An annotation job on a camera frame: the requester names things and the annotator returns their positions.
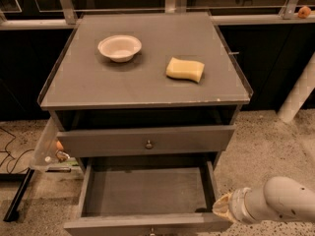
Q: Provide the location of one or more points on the clear plastic side bin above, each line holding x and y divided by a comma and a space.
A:
48, 157

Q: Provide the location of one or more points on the grey drawer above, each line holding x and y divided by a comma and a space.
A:
146, 141
147, 200

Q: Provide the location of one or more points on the white paper bowl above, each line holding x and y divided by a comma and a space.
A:
120, 48

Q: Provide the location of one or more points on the black metal floor bar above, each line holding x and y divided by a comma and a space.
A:
23, 179

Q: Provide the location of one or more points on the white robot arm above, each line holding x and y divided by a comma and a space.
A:
280, 199

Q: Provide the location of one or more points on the metal railing frame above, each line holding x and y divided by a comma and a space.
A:
26, 14

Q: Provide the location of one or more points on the white diagonal post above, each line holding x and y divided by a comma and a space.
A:
299, 93

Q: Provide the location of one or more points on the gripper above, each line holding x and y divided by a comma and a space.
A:
238, 205

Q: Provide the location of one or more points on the grey wooden drawer cabinet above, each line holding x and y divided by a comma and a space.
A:
87, 91

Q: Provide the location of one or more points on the yellow sponge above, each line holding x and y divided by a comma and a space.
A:
185, 70

